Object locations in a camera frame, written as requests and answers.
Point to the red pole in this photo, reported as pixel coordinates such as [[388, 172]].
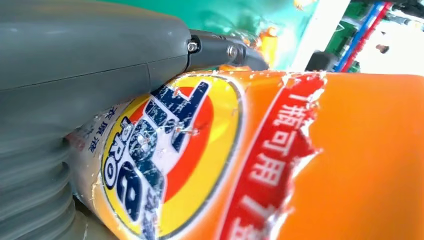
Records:
[[364, 39]]

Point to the orange detergent bottle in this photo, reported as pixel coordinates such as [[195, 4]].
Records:
[[331, 149], [269, 46]]

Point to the white table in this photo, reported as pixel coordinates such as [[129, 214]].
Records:
[[318, 36]]

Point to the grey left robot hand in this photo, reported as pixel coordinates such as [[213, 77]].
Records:
[[82, 49]]

